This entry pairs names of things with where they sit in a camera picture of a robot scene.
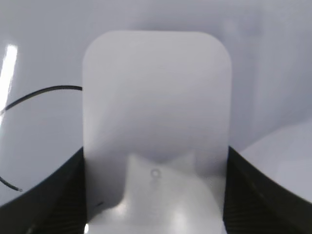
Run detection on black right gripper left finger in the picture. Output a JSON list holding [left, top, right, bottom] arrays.
[[0, 148, 87, 234]]

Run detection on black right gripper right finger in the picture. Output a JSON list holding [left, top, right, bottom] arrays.
[[223, 147, 312, 234]]

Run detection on white whiteboard eraser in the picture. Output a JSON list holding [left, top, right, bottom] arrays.
[[82, 31, 232, 234]]

